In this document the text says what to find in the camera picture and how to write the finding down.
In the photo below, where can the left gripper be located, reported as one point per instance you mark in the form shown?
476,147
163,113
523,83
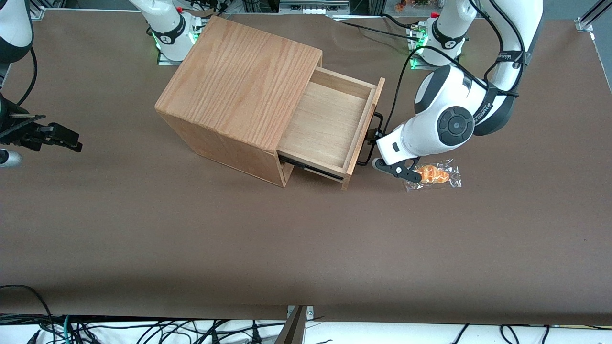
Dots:
370,134

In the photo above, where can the plastic wrapped bread roll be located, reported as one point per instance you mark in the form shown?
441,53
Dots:
437,176

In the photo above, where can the silver corner frame profile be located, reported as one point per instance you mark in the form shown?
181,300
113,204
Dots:
590,19

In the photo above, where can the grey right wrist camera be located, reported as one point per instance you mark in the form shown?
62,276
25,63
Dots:
8,158

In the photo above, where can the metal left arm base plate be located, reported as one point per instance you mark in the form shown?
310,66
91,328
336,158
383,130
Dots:
416,64

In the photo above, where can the orange background objects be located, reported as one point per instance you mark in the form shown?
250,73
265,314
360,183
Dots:
411,5

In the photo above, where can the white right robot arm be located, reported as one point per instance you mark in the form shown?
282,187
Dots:
167,24

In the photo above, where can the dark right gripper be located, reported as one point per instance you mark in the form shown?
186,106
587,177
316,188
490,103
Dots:
10,128

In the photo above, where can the grey equipment box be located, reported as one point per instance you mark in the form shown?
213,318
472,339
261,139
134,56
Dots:
313,5

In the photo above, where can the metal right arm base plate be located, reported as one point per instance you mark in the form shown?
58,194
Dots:
165,61

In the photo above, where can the dark teal round object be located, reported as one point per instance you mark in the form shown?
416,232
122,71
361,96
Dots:
42,298

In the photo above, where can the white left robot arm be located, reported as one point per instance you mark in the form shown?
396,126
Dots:
507,28

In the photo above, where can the oak wooden drawer cabinet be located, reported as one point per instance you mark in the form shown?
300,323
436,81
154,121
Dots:
239,81

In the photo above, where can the aluminium frame profile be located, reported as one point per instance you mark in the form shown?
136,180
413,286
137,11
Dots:
38,9

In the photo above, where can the brown slanted post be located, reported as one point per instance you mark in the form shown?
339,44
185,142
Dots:
291,332

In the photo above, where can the small metal bracket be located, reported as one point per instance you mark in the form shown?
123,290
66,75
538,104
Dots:
308,311

